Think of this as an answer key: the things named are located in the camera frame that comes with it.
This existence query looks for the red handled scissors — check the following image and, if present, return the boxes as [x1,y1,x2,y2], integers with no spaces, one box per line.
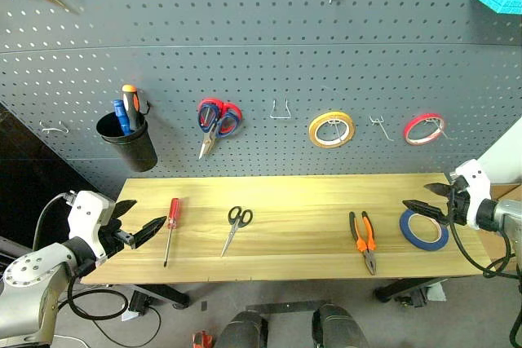
[197,97,244,131]

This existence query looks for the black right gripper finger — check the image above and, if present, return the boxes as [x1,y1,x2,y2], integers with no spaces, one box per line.
[423,182,454,199]
[401,199,450,228]

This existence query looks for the blue handled screwdriver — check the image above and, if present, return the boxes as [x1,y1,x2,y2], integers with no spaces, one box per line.
[112,99,133,136]

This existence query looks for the yellow tape roll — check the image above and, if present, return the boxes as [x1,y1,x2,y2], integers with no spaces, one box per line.
[307,110,356,151]

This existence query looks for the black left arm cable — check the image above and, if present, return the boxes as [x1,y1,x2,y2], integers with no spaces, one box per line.
[66,258,129,322]

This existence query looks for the black handled scissors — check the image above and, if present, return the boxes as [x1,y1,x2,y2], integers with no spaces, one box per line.
[219,205,254,258]

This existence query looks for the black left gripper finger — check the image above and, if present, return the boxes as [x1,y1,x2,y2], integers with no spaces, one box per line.
[110,199,138,227]
[129,215,168,250]

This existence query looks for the red tape roll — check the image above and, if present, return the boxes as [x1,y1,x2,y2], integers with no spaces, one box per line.
[403,112,448,148]

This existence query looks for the black floor cable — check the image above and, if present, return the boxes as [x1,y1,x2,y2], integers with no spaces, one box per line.
[91,306,163,348]

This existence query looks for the blue handled scissors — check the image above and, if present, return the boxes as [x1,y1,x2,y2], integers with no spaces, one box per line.
[197,104,240,161]

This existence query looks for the grey left wrist cable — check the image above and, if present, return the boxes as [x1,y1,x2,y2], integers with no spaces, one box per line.
[32,191,79,252]

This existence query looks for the black power adapter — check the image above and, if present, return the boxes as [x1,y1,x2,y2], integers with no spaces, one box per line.
[127,290,155,317]

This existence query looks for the black plastic cup holder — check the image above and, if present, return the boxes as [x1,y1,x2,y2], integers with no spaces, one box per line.
[95,111,159,174]

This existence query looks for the orange handled pliers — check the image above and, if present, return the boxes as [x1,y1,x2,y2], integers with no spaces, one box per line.
[347,209,378,276]

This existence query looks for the dark rounded shape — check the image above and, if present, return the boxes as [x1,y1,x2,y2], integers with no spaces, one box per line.
[215,310,269,348]
[311,302,371,348]

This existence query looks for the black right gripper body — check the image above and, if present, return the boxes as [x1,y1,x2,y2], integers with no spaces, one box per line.
[445,185,471,227]

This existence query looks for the grey pegboard wall panel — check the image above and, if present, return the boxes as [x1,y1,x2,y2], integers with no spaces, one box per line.
[0,0,522,203]

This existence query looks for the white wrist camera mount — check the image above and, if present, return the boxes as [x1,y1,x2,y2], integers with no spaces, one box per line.
[67,190,117,260]
[452,158,491,231]

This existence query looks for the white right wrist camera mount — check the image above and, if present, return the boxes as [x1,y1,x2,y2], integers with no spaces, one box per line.
[452,158,491,231]

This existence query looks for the black table foot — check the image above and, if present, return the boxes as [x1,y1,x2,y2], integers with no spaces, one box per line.
[132,282,192,311]
[374,277,449,305]

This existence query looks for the red handled screwdriver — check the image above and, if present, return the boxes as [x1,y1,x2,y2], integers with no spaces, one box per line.
[162,196,182,269]

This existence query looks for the blue tape roll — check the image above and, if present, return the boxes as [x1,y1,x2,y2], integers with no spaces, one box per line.
[398,208,450,253]

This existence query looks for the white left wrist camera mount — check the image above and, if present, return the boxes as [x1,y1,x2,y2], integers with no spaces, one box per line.
[67,190,117,260]

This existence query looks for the small red object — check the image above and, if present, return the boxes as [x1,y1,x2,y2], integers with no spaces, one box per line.
[192,330,216,348]

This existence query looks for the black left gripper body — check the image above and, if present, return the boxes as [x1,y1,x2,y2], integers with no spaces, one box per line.
[96,218,136,262]

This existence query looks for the flat metal bar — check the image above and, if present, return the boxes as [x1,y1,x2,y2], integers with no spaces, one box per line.
[246,299,328,317]

